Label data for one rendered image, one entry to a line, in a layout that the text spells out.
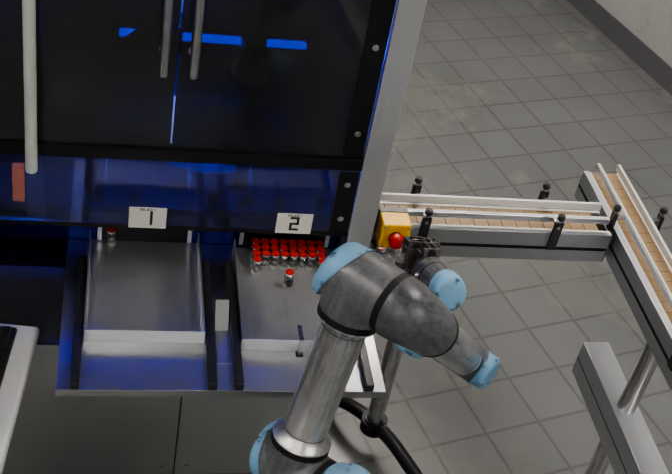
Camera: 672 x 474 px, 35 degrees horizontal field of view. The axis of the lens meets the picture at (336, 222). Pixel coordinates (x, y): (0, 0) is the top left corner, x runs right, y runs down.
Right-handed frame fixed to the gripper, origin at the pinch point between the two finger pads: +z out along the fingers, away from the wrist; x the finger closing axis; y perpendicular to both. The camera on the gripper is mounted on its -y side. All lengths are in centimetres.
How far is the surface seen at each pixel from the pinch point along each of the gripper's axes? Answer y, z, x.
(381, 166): 20.6, 2.0, 7.5
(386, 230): 3.8, 9.1, 2.9
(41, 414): -57, 38, 83
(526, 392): -71, 89, -73
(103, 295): -13, 5, 68
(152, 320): -16, -2, 58
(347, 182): 16.1, 4.1, 14.6
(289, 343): -17.8, -11.1, 27.7
